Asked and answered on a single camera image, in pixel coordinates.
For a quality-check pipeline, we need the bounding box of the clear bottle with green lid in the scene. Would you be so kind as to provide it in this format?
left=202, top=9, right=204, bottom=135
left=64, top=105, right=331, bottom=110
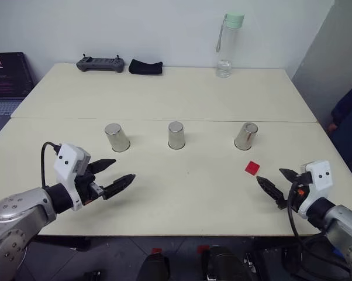
left=215, top=12, right=245, bottom=78

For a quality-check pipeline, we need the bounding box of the black folded cloth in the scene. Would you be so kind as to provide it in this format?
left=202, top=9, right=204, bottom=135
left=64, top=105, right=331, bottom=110
left=127, top=59, right=164, bottom=76

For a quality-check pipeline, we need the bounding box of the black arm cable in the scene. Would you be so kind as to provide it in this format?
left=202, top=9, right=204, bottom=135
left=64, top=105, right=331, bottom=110
left=40, top=141, right=62, bottom=189
left=287, top=181, right=352, bottom=272

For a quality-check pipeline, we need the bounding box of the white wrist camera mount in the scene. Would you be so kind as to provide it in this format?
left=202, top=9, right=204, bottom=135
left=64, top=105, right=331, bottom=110
left=53, top=143, right=92, bottom=211
left=298, top=160, right=333, bottom=220

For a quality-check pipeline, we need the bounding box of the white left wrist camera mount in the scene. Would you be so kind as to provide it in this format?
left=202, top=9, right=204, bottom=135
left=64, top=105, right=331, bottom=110
left=53, top=143, right=92, bottom=211

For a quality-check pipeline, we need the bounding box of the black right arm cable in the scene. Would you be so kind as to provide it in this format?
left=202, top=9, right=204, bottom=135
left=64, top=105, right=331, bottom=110
left=287, top=181, right=352, bottom=272

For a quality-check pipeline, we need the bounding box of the red square marker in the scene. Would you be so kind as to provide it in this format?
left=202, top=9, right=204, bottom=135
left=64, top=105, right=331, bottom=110
left=244, top=160, right=261, bottom=176

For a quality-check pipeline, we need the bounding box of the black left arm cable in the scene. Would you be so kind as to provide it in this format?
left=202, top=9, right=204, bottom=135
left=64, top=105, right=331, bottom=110
left=40, top=141, right=62, bottom=189

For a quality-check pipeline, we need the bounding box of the steel cup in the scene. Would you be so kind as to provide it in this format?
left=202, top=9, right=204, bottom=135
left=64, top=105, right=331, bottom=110
left=233, top=122, right=259, bottom=151
left=104, top=122, right=131, bottom=153
left=167, top=121, right=186, bottom=150

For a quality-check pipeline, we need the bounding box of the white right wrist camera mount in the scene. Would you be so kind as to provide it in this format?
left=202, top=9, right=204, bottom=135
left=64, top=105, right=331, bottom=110
left=298, top=160, right=333, bottom=220

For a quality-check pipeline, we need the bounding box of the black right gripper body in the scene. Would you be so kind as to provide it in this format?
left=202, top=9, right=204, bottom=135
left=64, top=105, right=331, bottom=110
left=286, top=173, right=312, bottom=207

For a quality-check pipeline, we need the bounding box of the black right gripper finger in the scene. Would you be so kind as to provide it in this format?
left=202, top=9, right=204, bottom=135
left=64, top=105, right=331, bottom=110
left=278, top=167, right=302, bottom=186
left=256, top=176, right=289, bottom=210

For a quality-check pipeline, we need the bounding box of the grey remote controller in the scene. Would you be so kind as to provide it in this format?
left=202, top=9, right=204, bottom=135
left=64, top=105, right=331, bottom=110
left=75, top=53, right=126, bottom=73

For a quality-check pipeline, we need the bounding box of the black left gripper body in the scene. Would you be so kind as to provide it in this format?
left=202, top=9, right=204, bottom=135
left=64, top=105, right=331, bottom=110
left=75, top=162, right=105, bottom=206

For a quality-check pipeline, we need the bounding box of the grey laptop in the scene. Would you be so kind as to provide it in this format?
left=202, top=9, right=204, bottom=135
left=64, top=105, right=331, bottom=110
left=0, top=52, right=36, bottom=134

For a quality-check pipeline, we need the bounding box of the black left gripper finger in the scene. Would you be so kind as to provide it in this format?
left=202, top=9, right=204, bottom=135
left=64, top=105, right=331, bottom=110
left=89, top=159, right=118, bottom=176
left=102, top=173, right=136, bottom=201

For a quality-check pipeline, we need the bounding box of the person in dark clothes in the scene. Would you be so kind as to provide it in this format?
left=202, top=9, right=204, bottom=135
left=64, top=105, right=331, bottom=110
left=327, top=83, right=352, bottom=170

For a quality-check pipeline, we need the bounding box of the dark rounded shape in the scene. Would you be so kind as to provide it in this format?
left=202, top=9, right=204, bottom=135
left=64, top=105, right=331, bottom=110
left=201, top=245, right=253, bottom=281
left=134, top=253, right=171, bottom=281

